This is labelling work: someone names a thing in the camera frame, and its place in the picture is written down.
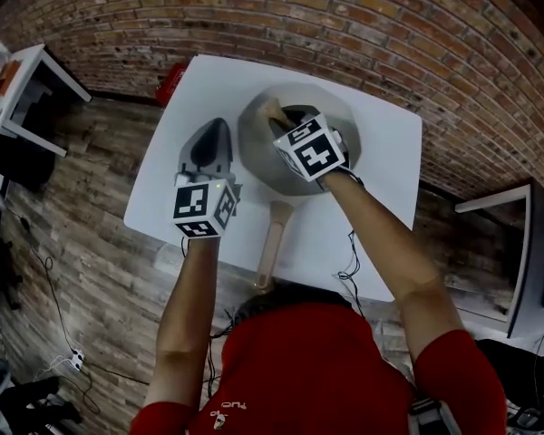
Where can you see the person's left forearm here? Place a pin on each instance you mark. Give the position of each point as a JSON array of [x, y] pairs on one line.
[[188, 315]]

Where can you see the small white side table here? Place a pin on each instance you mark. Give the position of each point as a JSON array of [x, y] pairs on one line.
[[31, 61]]

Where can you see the red object under table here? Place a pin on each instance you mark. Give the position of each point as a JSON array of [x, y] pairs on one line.
[[170, 84]]

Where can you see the white square table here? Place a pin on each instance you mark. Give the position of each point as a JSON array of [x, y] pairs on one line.
[[381, 161]]

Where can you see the orange flat object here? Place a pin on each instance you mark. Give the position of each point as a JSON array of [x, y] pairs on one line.
[[6, 77]]

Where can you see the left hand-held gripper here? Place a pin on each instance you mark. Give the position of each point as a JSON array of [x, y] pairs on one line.
[[199, 206]]

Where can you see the white power strip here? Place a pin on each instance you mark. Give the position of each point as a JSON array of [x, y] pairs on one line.
[[76, 360]]

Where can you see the person's right forearm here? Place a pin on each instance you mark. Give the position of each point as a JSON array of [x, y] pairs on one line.
[[381, 252]]

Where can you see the person's red shirt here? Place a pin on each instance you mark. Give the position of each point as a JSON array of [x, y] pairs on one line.
[[299, 370]]

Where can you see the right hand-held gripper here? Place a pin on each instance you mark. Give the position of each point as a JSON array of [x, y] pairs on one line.
[[315, 152]]

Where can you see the dark desk with white frame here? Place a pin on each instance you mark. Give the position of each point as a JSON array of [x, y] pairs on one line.
[[539, 243]]

